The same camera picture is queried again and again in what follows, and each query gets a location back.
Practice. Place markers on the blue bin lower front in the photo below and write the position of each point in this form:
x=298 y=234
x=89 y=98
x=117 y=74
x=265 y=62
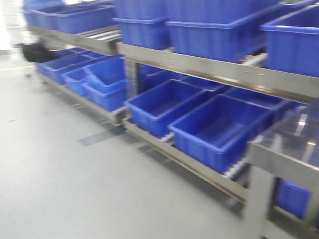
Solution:
x=216 y=133

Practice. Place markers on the blue tilted bin stack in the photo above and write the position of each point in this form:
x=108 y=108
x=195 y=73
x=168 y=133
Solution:
x=106 y=83

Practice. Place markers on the steel flow rack frame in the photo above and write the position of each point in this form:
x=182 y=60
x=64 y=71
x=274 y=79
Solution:
x=251 y=181

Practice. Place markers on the blue bin upper right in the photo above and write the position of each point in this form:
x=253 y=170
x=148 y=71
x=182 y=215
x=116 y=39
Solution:
x=292 y=42

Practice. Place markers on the blue bin upper middle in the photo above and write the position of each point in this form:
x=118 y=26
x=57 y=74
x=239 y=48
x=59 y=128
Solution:
x=229 y=42

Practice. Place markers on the blue plastic bin centre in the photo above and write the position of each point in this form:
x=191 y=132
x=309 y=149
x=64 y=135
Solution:
x=142 y=23

